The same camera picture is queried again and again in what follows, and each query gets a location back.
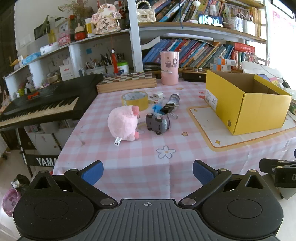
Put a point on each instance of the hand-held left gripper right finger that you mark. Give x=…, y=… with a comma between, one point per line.
x=201, y=172

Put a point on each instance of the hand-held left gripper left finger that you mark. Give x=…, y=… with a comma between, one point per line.
x=94, y=172

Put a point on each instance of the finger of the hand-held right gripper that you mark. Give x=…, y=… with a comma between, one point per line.
x=286, y=177
x=268, y=165

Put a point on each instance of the yellow cardboard box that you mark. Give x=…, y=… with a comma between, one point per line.
x=254, y=111

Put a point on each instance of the pink plush pig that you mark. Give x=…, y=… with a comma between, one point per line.
x=120, y=122

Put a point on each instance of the grey toy car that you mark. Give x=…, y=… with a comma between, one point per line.
x=157, y=122

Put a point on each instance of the black binder clip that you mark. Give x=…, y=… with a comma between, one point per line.
x=167, y=107

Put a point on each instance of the clear plastic bottle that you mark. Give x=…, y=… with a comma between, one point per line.
x=173, y=99

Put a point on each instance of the yellow tape roll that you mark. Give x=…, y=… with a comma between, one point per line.
x=136, y=103

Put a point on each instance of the white charger plug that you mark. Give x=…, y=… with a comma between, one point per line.
x=158, y=95

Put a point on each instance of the pink checkered desktop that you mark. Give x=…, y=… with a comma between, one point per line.
x=138, y=166

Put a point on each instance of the cream desk mat orange border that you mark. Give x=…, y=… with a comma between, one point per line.
x=208, y=129

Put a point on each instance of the black keyboard stand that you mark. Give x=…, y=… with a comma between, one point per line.
x=44, y=161

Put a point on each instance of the small white and red box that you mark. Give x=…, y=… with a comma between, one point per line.
x=153, y=100

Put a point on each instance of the dark smartphone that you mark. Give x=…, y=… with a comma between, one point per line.
x=263, y=77

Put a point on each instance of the black electronic keyboard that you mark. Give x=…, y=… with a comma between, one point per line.
x=57, y=92

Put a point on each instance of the pink bag trash bin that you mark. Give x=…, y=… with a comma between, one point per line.
x=10, y=202

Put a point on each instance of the wooden chess board box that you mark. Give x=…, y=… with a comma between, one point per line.
x=127, y=82

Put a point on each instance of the black case with gold trim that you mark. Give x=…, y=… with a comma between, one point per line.
x=194, y=75

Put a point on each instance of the white cloth bag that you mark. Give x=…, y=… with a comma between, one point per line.
x=252, y=68

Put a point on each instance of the small red toy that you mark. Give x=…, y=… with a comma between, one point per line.
x=33, y=95

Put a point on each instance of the white pen holder with pens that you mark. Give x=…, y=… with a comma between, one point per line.
x=96, y=69

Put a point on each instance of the white box with red label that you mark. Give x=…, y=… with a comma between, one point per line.
x=67, y=72

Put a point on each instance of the orange and white carton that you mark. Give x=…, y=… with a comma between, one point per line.
x=220, y=67
x=225, y=61

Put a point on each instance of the pink cylinder container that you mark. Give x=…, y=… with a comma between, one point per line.
x=169, y=69

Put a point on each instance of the white jar with green lid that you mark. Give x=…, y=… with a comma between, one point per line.
x=123, y=68

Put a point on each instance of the red tassel ornament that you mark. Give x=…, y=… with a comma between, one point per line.
x=113, y=60

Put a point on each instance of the thick red book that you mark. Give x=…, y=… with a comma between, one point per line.
x=245, y=47

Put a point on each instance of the long row of leaning books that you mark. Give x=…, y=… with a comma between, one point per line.
x=189, y=51

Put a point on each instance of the blue tissue packet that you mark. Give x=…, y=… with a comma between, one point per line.
x=31, y=58

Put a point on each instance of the white bookshelf unit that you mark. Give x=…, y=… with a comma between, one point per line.
x=134, y=46

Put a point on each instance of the pink gift box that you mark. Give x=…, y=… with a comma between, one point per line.
x=64, y=39

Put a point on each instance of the red round doll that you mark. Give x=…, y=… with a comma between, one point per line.
x=80, y=33

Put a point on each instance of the white cups with pens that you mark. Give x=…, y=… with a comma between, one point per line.
x=245, y=26

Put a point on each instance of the white and yellow jar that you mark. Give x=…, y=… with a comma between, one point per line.
x=90, y=29

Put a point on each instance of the pink kimono cat doll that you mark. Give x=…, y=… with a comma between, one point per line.
x=105, y=20

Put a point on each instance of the black phone with lit screen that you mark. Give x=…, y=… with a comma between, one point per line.
x=210, y=19

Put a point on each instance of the shelf row of mixed books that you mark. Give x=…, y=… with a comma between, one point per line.
x=173, y=10

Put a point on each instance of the black picture frame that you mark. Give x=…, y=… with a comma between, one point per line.
x=41, y=30

